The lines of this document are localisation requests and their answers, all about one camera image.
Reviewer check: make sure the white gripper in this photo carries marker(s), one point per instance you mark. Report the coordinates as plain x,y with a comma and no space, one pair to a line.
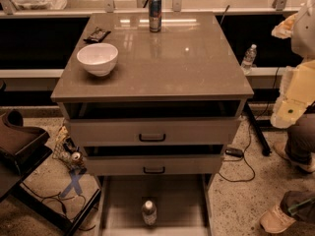
304,30

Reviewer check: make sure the clear plastic bottle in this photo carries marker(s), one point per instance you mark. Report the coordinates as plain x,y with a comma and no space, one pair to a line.
149,212

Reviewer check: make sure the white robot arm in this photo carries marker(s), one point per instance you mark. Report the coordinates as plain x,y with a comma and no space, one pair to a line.
302,41

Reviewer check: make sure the clear water bottle on ledge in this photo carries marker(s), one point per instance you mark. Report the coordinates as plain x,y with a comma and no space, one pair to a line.
249,58

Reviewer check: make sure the grey drawer cabinet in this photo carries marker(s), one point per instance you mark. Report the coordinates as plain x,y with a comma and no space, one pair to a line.
186,70

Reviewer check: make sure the open bottom drawer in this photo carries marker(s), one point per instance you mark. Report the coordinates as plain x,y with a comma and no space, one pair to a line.
181,200

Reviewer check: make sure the tan shoe far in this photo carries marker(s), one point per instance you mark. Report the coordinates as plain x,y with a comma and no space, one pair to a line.
306,164

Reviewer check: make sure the tan shoe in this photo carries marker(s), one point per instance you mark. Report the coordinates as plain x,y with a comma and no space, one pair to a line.
275,221
306,164

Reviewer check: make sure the person's brown trouser leg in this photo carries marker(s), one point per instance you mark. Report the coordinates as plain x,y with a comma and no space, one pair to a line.
301,136

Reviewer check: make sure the blue energy drink can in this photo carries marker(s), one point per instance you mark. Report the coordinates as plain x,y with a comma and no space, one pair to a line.
155,15

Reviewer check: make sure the tan shoe near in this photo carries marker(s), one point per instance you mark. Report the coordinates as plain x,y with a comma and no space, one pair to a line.
275,221

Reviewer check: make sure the white ceramic bowl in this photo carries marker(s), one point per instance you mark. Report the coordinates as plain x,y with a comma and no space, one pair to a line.
98,59

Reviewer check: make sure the dark snack bar wrapper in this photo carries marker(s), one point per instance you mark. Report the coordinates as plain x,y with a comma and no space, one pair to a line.
97,36

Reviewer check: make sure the dark chair on left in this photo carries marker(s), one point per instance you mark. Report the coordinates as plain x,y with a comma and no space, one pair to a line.
22,150

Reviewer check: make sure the black power adapter with cable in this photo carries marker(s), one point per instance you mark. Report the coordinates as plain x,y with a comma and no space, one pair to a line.
243,158

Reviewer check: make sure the middle drawer with black handle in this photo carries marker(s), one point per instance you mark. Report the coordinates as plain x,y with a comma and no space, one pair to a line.
154,160

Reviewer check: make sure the drawer with black handle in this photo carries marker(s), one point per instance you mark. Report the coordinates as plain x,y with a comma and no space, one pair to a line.
154,160
146,132

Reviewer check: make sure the top drawer with black handle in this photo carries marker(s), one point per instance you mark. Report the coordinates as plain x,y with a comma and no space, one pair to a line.
146,132

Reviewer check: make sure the wire basket with cans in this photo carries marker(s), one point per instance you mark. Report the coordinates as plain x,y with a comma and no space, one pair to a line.
66,151

